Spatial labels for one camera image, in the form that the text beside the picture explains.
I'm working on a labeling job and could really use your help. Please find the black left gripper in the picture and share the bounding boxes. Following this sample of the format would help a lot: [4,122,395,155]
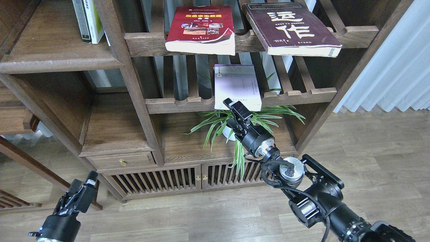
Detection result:
[28,171,98,242]

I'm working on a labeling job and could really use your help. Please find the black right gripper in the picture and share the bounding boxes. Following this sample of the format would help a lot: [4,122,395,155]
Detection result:
[223,98,275,158]

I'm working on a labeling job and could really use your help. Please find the pale lavender paperback book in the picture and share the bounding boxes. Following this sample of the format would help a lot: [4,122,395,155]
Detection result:
[214,64,262,111]

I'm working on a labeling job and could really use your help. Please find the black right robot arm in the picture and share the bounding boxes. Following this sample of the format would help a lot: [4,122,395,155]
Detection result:
[224,98,414,242]

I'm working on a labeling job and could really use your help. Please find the spider plant green leaves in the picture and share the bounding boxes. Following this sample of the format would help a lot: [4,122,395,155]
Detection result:
[189,105,305,178]

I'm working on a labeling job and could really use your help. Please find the white plant pot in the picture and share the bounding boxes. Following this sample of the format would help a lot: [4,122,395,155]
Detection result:
[222,123,237,143]

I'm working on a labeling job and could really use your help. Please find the brass drawer knob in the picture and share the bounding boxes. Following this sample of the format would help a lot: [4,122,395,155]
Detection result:
[119,159,127,167]

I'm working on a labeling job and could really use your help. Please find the red paperback book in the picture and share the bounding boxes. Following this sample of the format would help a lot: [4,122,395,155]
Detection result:
[165,6,235,55]

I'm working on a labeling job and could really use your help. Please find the maroon book white characters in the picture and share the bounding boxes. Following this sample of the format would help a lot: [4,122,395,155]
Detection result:
[242,2,342,57]

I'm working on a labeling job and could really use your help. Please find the dark wooden bookshelf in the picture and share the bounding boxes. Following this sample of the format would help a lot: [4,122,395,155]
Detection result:
[1,0,413,202]

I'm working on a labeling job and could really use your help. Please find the white green upright book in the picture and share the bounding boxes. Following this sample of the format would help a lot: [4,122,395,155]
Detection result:
[83,0,104,44]

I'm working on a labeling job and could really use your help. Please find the white sheer curtain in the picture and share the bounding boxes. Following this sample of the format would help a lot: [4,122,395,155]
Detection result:
[334,0,430,112]

